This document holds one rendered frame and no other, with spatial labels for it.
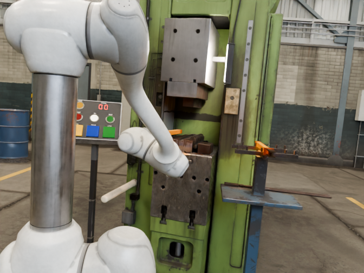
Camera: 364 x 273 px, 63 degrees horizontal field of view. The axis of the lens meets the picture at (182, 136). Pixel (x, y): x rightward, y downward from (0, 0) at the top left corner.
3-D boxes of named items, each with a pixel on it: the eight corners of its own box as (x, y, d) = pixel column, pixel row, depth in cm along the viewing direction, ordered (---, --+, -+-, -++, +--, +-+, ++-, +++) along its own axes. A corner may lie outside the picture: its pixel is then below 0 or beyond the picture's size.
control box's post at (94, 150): (89, 272, 210) (97, 119, 199) (84, 271, 211) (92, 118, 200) (92, 270, 214) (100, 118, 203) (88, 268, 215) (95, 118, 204)
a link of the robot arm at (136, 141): (125, 143, 130) (150, 158, 127) (108, 147, 115) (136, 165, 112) (136, 121, 128) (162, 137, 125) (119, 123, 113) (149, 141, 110)
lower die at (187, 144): (191, 152, 195) (192, 140, 194) (162, 149, 200) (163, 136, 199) (203, 145, 236) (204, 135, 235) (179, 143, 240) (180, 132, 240)
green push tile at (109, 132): (114, 137, 190) (115, 127, 193) (102, 136, 189) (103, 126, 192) (114, 138, 192) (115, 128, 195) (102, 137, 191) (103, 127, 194)
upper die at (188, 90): (196, 97, 191) (197, 83, 191) (166, 95, 196) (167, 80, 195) (207, 100, 232) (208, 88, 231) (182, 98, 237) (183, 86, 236)
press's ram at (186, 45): (218, 84, 187) (224, 18, 183) (160, 80, 197) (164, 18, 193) (226, 89, 228) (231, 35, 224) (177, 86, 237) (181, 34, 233)
